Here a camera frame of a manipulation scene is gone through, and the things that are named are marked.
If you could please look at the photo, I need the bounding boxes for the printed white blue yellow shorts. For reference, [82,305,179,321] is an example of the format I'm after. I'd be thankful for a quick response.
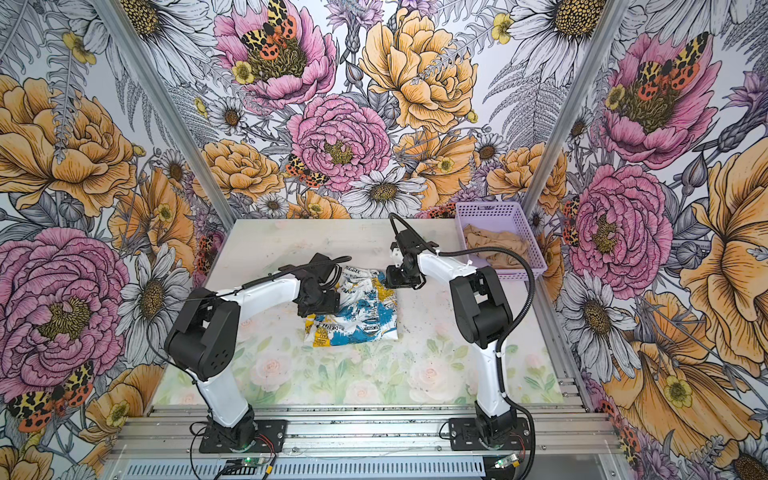
[304,266,398,348]

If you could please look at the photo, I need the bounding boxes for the beige garment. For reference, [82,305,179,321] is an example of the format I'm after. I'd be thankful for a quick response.
[463,225,530,269]

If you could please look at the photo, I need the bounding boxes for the lavender plastic basket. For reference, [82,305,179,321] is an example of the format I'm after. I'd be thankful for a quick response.
[455,201,547,279]

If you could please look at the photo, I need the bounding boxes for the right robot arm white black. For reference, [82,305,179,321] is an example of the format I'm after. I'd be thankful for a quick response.
[385,230,517,446]

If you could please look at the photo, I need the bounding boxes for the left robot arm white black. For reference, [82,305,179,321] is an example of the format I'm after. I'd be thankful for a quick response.
[164,253,351,454]

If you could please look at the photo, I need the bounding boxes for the green circuit board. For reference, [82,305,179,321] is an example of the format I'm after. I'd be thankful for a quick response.
[221,457,273,478]

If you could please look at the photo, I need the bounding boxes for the right black corrugated cable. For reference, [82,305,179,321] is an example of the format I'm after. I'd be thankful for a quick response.
[388,212,537,480]

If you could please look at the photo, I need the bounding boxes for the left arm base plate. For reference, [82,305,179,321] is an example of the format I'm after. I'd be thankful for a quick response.
[199,420,288,454]

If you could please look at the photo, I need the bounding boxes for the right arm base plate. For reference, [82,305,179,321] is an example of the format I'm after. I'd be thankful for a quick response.
[448,417,532,452]

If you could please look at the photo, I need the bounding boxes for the white vented cable duct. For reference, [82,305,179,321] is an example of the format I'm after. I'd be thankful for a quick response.
[112,456,486,479]

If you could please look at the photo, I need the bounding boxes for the aluminium mounting rail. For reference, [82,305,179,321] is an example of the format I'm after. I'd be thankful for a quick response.
[113,405,620,459]

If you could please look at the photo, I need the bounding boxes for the right aluminium frame post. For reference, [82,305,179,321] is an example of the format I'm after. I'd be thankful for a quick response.
[522,0,630,217]

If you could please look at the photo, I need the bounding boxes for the aluminium frame post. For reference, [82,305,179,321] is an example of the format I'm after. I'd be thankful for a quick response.
[94,1,237,231]
[522,0,630,217]

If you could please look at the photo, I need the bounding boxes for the left aluminium frame post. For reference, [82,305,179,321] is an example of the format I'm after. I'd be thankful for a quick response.
[94,1,237,231]

